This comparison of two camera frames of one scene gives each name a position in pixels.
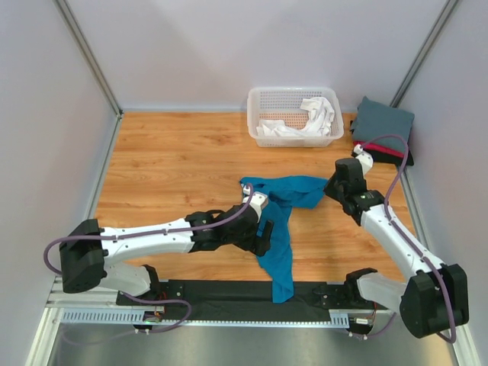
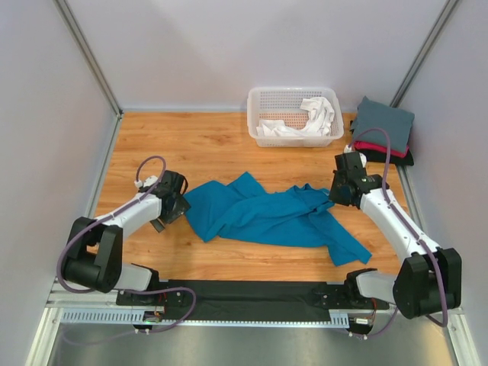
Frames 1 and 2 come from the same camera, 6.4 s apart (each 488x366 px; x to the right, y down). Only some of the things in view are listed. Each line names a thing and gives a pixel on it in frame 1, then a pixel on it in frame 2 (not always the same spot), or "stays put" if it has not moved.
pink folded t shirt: [380, 148] stays put
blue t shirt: [284, 193] → [243, 210]
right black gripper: [327, 187] stays put
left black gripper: [258, 245] → [181, 208]
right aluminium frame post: [424, 52] stays put
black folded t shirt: [378, 156] stays put
